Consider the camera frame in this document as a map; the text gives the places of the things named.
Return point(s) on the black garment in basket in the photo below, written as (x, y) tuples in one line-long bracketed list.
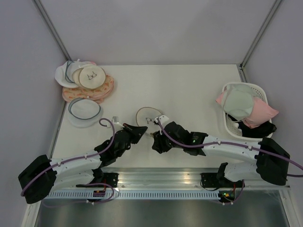
[(261, 131)]

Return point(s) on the aluminium mounting rail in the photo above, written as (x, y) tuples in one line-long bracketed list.
[(160, 178)]

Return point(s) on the white plastic laundry basket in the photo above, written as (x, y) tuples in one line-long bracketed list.
[(231, 124)]

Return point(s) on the beige bag with bra print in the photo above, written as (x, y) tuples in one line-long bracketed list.
[(89, 77)]

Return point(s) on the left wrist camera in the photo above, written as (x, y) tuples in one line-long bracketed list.
[(115, 121)]

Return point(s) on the white slotted cable duct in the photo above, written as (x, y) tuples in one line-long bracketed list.
[(136, 194)]

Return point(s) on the pink bra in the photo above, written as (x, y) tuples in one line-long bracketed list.
[(260, 114)]

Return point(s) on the white bag blue rim rear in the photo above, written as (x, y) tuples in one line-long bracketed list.
[(63, 74)]

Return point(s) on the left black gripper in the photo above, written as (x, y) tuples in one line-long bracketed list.
[(137, 132)]

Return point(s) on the pale green bra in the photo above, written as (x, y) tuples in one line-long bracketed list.
[(238, 101)]

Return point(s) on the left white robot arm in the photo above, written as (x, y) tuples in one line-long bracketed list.
[(71, 163)]

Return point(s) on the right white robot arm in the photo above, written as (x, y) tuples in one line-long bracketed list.
[(265, 159)]

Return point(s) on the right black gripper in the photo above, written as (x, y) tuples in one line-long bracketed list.
[(158, 144)]

